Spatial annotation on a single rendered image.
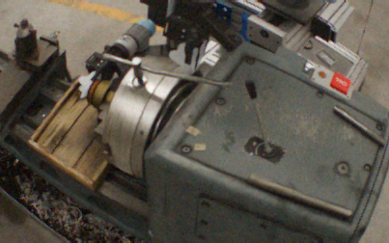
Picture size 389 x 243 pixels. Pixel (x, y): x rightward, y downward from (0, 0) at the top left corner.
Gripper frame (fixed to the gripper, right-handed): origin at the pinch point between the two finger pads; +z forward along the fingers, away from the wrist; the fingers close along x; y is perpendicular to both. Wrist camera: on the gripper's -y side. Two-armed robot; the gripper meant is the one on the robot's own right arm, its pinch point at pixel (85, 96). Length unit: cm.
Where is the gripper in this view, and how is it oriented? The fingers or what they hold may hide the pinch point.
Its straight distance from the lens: 164.1
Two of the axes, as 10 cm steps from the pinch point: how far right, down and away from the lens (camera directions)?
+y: -8.7, -4.0, 3.1
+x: 0.4, -6.6, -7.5
